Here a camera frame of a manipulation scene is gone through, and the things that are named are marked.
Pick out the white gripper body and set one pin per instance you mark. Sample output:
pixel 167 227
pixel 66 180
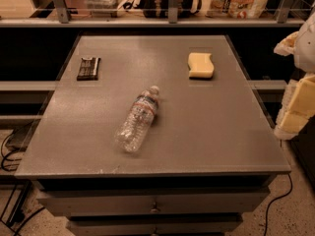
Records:
pixel 307 51

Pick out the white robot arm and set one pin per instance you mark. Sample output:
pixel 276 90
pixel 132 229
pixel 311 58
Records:
pixel 298 104

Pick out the colourful snack bag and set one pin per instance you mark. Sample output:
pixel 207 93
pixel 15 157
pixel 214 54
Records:
pixel 238 9

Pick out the yellow sponge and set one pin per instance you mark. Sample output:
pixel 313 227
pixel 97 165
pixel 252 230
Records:
pixel 200 65

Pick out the clear plastic water bottle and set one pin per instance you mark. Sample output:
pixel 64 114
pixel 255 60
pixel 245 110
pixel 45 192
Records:
pixel 132 132

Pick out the black backpack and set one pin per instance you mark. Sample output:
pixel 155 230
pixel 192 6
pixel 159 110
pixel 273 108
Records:
pixel 160 8

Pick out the metal shelf rail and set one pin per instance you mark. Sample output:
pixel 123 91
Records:
pixel 54 14

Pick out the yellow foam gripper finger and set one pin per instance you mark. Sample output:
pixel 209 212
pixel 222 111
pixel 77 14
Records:
pixel 300 105
pixel 288 45

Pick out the dark chocolate bar wrapper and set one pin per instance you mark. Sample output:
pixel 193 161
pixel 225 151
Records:
pixel 88 70

